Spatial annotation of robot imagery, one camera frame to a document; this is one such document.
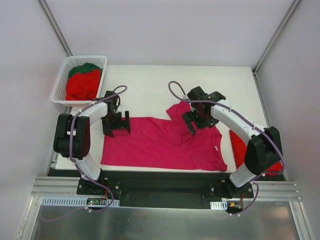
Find pink t shirt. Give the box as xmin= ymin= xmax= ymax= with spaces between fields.
xmin=100 ymin=101 xmax=228 ymax=172

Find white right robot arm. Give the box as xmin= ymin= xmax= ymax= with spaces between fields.
xmin=182 ymin=86 xmax=284 ymax=198

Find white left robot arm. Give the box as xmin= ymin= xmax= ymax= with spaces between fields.
xmin=53 ymin=90 xmax=131 ymax=195

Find folded red t shirt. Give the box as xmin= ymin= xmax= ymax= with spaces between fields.
xmin=229 ymin=130 xmax=283 ymax=176

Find red t shirt in basket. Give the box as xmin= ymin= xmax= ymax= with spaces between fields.
xmin=65 ymin=69 xmax=101 ymax=101

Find green t shirt in basket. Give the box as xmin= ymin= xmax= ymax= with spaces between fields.
xmin=68 ymin=62 xmax=103 ymax=79

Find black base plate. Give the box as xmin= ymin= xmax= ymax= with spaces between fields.
xmin=50 ymin=169 xmax=261 ymax=209

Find right aluminium frame post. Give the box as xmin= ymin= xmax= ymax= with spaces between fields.
xmin=252 ymin=0 xmax=303 ymax=76

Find aluminium frame post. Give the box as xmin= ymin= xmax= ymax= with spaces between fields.
xmin=252 ymin=0 xmax=303 ymax=76
xmin=37 ymin=0 xmax=74 ymax=57

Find left aluminium frame post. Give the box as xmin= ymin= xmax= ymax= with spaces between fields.
xmin=37 ymin=0 xmax=74 ymax=57

